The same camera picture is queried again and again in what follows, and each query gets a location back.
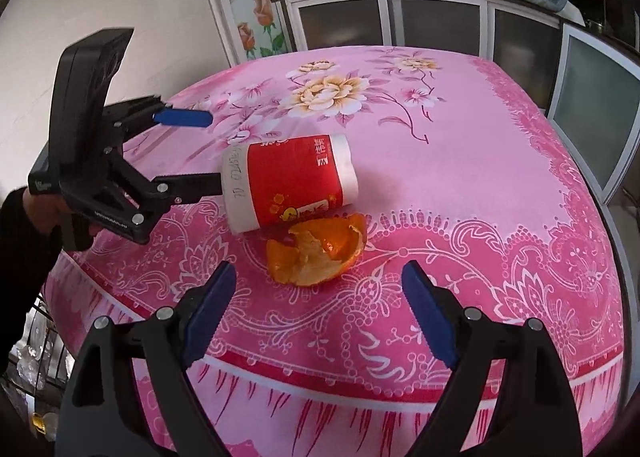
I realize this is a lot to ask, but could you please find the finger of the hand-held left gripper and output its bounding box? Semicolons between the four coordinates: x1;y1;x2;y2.
102;96;214;148
107;156;226;212

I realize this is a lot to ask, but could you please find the white kitchen cabinet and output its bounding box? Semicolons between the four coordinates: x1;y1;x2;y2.
271;0;640;208

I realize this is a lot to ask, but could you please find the red and white paper cup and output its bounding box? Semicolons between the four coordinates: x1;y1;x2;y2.
220;133;360;234

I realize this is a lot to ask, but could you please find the wire dish rack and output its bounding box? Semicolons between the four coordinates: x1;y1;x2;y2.
0;297;67;444

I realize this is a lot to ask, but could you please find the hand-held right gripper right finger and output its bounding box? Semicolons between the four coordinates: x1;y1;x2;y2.
401;259;583;457

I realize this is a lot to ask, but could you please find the orange peel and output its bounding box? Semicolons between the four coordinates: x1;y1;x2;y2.
265;212;369;287

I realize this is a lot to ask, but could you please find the glass door with flower stickers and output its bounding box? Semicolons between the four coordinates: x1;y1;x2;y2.
199;0;297;64

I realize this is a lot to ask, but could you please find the person's left forearm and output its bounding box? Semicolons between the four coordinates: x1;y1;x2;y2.
0;186;71;380

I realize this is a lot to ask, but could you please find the pink floral tablecloth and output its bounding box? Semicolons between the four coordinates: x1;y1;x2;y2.
40;46;632;457

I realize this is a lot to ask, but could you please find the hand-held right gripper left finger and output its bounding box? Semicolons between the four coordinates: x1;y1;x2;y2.
54;261;238;457

